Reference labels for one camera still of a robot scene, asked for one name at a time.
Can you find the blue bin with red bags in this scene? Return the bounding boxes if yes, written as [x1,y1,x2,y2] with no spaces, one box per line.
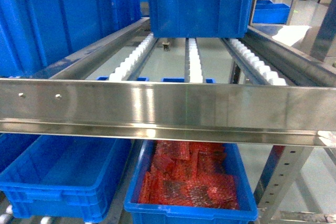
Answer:
[124,140,258,223]

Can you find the blue bin on upper shelf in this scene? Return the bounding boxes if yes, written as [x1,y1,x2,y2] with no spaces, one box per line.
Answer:
[148,0,252,38]

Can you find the empty blue bin beside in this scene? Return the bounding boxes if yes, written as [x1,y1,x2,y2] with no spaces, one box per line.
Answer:
[1,135,132,223]

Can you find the large blue bin upper left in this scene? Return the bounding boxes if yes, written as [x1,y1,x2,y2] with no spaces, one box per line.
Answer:
[1,0,141,77]

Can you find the red bubble wrap bags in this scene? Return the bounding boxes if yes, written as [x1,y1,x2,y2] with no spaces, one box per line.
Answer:
[138,141,239,210]

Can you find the stainless steel flow rack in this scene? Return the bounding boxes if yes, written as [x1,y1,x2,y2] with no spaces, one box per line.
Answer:
[0,16,336,224]

